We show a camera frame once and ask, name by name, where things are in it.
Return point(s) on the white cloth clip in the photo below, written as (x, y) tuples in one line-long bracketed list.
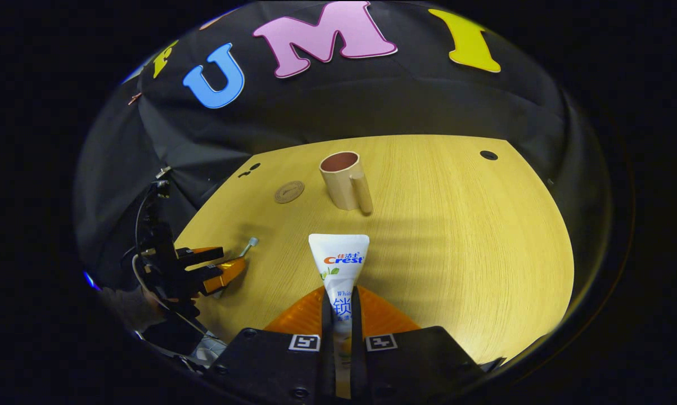
[(163, 172)]

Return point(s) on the beige cup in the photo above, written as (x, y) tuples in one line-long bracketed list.
[(341, 188)]

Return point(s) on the wooden desktop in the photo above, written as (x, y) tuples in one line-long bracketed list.
[(456, 242)]

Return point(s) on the black backdrop cloth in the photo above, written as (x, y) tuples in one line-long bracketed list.
[(372, 101)]

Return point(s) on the white toothpaste tube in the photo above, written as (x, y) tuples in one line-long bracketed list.
[(338, 256)]

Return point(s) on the copper cloth clip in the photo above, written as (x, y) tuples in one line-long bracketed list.
[(134, 99)]

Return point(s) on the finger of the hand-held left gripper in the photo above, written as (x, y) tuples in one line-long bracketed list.
[(203, 256), (223, 274)]

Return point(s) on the white toothbrush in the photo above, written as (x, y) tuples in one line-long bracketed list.
[(252, 242)]

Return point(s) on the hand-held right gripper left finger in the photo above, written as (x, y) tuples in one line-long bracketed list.
[(271, 365)]

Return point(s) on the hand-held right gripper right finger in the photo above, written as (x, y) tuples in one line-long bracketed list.
[(417, 365)]

